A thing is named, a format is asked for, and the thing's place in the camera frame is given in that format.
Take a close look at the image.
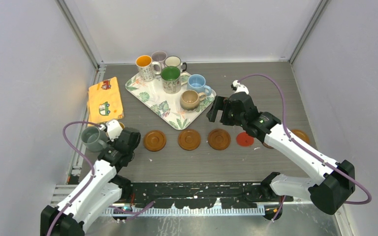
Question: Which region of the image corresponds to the beige speckled ceramic mug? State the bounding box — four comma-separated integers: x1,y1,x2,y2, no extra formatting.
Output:
180,90,207,112

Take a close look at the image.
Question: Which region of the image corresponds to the leaf pattern serving tray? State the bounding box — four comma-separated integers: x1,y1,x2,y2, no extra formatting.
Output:
125,72,216,130

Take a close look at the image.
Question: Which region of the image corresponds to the brown wooden ringed coaster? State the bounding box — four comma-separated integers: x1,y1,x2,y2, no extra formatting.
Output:
178,129,201,151

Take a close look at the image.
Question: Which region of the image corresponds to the red round coaster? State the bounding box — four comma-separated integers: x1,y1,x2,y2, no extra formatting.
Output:
236,132,254,147

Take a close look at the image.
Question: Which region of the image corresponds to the green interior floral mug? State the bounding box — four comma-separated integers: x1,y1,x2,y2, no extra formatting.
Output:
160,66,182,94

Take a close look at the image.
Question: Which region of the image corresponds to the grey ceramic mug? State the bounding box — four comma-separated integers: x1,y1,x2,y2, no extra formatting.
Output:
81,126,109,152

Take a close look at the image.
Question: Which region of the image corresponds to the orange interior patterned mug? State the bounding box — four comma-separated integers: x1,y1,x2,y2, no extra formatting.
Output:
135,55,161,82

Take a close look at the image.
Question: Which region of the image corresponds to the white mug black handle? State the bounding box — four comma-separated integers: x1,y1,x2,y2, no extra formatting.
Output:
164,56,187,72

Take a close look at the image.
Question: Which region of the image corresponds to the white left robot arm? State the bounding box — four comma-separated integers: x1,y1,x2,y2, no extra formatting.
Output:
40,126,141,236

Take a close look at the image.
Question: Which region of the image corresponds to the yellow printed cloth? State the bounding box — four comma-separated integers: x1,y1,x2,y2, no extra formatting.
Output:
87,77,125,123

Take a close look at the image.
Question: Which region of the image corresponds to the lilac mug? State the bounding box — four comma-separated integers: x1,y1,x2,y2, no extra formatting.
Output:
151,51,168,68

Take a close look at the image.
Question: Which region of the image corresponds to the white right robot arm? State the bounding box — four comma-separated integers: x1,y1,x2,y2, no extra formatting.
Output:
207,92,355,215

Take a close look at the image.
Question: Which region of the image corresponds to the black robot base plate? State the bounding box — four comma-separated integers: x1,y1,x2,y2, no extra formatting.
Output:
115,181,282,209

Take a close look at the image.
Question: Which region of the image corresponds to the aluminium front rail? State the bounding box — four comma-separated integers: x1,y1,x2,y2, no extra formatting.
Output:
99,201,280,218

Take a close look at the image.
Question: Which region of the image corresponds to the light blue mug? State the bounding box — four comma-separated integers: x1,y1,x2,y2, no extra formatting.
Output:
187,74,212,96

